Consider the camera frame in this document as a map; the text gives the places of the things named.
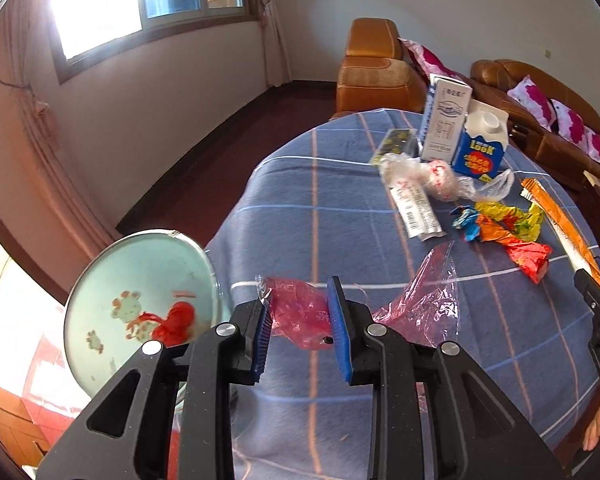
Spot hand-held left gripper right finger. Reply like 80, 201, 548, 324
326, 275, 566, 480

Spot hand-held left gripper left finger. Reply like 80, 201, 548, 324
37, 294, 273, 480

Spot pink clear plastic bag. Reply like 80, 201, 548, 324
255, 241, 462, 352

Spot red orange wrapper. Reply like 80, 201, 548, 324
477, 220, 553, 285

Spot long orange foil wrapper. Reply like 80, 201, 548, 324
520, 177, 600, 293

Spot red plastic bag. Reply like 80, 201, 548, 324
152, 301, 198, 347

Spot blue yellow candy wrapper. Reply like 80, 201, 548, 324
451, 205, 482, 241

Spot long white label wrapper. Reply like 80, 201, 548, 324
390, 180, 447, 243

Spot light blue cartoon bin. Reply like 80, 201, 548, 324
62, 229, 241, 411

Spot clear bag with white wrappers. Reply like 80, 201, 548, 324
379, 152, 515, 203

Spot person's right hand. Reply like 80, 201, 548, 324
582, 404, 600, 453

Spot blue plaid tablecloth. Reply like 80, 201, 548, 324
202, 109, 600, 480

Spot blue carton with white cap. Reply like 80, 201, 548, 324
451, 99, 511, 181

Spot dark green packet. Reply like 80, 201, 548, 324
370, 128, 417, 167

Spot white milk carton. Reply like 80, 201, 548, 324
417, 72, 473, 161

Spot brown leather sofa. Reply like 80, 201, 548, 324
470, 58, 600, 191

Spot brown leather armchair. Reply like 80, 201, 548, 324
336, 17, 431, 121

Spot pink tied curtain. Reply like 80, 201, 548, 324
0, 10, 121, 248
252, 0, 293, 88

